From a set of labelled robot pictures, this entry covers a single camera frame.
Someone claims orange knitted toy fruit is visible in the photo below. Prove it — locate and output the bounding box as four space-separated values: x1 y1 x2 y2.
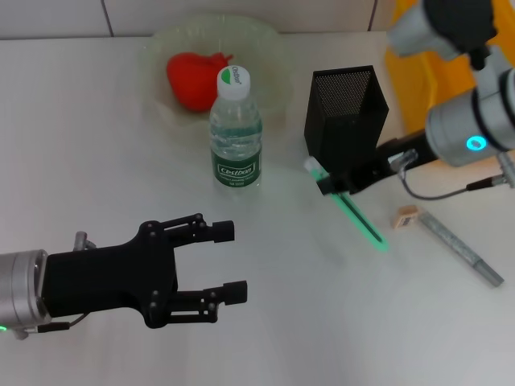
167 51 237 112

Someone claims yellow plastic bin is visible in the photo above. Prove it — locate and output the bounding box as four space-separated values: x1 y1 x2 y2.
384 0 515 140

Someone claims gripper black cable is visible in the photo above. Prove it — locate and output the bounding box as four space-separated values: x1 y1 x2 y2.
396 148 515 201
14 231 98 341

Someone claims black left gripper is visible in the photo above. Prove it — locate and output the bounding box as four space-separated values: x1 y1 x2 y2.
41 212 249 330

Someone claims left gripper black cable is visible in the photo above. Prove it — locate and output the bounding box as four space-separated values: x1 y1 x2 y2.
14 231 98 341

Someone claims pale green glass bowl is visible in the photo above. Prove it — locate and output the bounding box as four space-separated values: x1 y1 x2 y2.
142 14 297 129

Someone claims silver glitter pen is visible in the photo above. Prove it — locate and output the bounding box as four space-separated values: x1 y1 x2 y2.
418 212 505 289

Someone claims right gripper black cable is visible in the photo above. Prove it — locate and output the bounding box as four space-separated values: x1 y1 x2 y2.
396 148 515 201

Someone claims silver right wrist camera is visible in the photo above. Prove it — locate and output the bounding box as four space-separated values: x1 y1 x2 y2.
387 0 499 69

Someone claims small beige eraser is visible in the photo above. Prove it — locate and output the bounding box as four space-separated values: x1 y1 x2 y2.
390 204 422 230

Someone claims green utility knife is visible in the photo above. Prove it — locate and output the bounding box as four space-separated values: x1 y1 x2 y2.
303 156 389 253

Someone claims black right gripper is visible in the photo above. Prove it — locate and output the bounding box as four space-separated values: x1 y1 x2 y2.
316 133 434 198

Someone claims black mesh pen holder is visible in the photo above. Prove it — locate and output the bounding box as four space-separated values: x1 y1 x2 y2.
303 65 390 178

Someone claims clear green-label water bottle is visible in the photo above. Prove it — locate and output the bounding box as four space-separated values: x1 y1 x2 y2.
208 65 265 191

